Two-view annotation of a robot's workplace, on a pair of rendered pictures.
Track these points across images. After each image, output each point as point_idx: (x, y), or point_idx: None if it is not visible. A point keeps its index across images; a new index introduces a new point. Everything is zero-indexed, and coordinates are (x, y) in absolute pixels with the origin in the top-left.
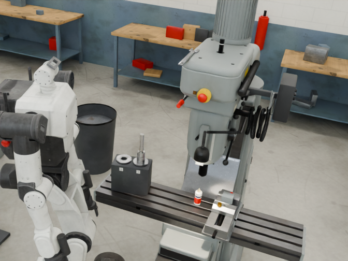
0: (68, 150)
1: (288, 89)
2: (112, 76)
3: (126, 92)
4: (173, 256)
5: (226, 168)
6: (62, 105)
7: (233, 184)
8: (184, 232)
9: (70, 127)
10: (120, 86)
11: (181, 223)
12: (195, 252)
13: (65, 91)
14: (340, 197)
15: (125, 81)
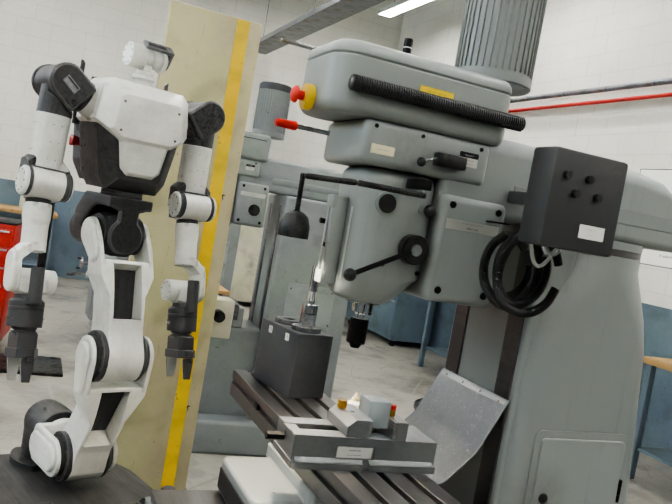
0: (128, 171)
1: (546, 155)
2: (641, 465)
3: (642, 491)
4: (225, 492)
5: (476, 416)
6: (130, 88)
7: (471, 455)
8: (282, 469)
9: (139, 134)
10: (640, 481)
11: None
12: (250, 488)
13: (162, 92)
14: None
15: (662, 480)
